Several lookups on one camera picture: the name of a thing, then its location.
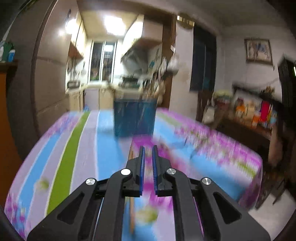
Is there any wooden chopstick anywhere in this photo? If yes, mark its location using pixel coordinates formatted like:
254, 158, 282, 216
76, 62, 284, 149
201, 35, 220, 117
128, 138, 136, 235

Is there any kitchen window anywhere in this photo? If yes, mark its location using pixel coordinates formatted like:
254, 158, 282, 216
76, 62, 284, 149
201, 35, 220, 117
90, 41, 117, 82

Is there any teal perforated utensil holder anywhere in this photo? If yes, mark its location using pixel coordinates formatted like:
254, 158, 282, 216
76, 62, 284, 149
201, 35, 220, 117
113, 98, 157, 138

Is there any colourful striped floral tablecloth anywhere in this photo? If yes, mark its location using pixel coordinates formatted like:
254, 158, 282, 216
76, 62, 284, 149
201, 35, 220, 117
4, 108, 262, 240

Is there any steel range hood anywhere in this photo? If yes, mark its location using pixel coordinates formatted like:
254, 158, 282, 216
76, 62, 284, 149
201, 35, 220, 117
120, 38, 162, 73

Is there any dark wooden side table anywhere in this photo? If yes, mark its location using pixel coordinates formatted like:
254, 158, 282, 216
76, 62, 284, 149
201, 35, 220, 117
196, 87, 290, 172

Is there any red thermos flask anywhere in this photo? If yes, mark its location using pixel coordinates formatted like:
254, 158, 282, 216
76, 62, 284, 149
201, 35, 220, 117
259, 100, 271, 123

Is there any grey tall refrigerator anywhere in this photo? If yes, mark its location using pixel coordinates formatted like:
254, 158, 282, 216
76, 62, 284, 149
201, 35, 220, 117
7, 1, 78, 159

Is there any orange wooden cabinet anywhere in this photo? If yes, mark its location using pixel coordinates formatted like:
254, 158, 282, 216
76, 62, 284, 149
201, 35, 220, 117
0, 62, 23, 207

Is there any framed elephant picture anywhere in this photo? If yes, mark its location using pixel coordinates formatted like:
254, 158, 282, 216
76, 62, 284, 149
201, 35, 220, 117
244, 38, 273, 66

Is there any round brass wall plate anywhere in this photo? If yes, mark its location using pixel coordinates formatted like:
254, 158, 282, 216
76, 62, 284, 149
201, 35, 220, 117
177, 13, 195, 30

